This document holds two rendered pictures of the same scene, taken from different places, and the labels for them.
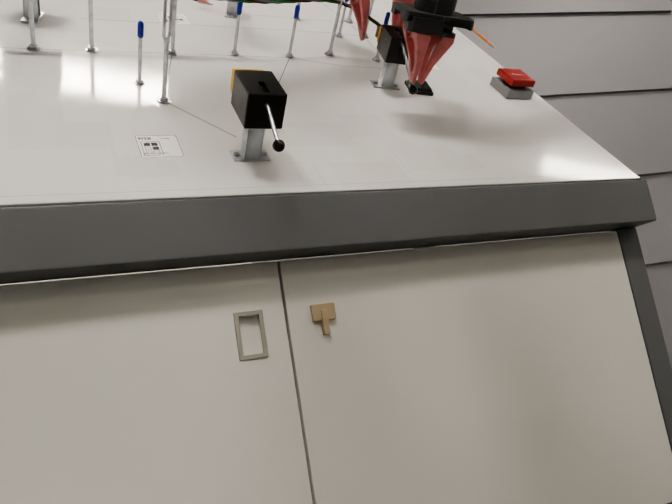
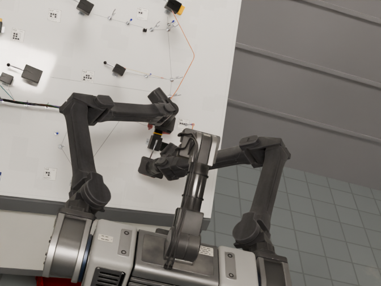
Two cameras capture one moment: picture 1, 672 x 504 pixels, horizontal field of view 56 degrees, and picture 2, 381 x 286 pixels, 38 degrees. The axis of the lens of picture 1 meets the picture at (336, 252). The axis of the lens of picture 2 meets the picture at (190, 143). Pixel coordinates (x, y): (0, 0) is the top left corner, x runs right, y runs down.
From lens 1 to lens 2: 204 cm
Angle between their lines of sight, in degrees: 44
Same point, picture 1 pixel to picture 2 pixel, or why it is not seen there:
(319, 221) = not seen: hidden behind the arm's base
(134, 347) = (28, 219)
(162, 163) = (47, 183)
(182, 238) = (44, 210)
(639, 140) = not seen: outside the picture
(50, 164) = (17, 179)
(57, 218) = (14, 202)
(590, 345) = not seen: hidden behind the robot
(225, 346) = (50, 223)
